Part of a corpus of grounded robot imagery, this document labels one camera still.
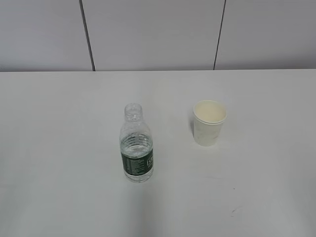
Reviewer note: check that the clear water bottle green label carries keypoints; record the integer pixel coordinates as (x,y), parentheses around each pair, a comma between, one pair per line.
(136,145)

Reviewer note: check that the white paper cup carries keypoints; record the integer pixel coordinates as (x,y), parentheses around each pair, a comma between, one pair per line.
(209,117)

